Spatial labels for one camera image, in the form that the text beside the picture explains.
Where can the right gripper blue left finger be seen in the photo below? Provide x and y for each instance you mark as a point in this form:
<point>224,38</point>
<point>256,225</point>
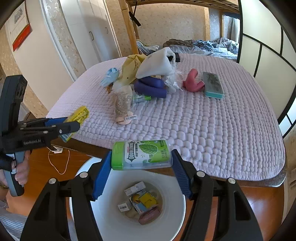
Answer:
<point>87,187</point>

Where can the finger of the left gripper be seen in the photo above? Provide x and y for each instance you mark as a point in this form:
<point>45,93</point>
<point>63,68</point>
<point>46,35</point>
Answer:
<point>64,128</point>

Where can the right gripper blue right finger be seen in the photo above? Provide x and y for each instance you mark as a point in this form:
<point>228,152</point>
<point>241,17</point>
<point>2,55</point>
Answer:
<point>197,186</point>

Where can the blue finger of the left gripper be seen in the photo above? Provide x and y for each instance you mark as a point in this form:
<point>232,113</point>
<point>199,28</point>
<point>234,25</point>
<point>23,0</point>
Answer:
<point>55,121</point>

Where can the yellow green packet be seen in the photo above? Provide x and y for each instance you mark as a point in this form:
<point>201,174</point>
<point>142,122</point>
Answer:
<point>79,115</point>

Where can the green Doublemint gum bottle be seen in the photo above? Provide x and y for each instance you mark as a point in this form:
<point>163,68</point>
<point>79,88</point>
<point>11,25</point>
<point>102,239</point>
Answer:
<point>141,155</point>

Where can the white yellow small box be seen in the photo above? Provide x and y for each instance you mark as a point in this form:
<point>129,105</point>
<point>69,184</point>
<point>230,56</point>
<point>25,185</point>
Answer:
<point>135,188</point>

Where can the pink Japanese medicine box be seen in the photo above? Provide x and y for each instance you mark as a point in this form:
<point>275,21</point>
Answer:
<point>149,216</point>

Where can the white blue medicine box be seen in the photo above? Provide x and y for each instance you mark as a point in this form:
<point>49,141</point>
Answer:
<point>125,206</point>

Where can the yellow Babo tissue pack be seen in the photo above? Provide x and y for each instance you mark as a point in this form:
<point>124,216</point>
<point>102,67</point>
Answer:
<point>148,200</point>

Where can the blue medicine box smiley face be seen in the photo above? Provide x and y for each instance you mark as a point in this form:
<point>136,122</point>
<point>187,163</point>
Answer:
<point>139,207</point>

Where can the white trash bin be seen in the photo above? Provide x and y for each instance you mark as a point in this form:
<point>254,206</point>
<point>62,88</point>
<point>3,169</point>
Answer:
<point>116,225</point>

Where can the person left hand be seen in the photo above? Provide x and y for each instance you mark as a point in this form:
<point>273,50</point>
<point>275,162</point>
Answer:
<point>22,169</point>

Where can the clear snack packet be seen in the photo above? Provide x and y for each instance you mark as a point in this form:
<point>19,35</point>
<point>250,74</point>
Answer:
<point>123,106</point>

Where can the lavender quilted bed cover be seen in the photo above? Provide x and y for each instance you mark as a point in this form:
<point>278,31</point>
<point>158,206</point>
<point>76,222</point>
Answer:
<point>236,136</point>

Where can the yellow paper bag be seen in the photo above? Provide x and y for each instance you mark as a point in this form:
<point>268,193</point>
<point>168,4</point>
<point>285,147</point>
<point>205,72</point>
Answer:
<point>130,68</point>

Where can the dark blue foam roller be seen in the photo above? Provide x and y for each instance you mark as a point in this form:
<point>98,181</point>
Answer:
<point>150,86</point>

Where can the white wardrobe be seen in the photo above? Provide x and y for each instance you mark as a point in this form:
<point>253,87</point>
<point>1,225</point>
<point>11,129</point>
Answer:
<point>82,33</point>

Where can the teal grey sponge block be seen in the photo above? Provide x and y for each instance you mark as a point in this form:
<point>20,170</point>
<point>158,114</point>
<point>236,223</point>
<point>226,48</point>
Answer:
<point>213,87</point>

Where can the pink U-shaped foam piece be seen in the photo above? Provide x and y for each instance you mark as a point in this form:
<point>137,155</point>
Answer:
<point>190,84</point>

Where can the clear crumpled plastic wrapper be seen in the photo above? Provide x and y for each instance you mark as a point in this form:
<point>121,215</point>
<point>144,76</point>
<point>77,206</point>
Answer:
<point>174,82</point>

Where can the white cloth bag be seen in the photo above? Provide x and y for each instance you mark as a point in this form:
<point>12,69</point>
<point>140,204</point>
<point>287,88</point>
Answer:
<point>161,62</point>

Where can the black flat box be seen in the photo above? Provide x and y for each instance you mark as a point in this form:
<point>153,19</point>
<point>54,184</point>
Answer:
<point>177,57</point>

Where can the blue rumpled bedding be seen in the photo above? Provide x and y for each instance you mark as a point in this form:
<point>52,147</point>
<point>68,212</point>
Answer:
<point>222,48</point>

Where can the black framed sliding screen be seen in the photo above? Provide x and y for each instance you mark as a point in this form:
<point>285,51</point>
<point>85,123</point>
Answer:
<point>268,55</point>

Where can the white charger with cable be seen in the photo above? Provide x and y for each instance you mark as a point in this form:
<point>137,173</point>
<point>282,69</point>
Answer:
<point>58,150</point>

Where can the red white wall poster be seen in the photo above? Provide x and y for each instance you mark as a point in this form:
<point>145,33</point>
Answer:
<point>18,26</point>

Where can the wooden bunk bed frame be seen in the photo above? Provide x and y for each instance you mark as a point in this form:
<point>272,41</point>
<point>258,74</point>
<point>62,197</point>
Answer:
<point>154,22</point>

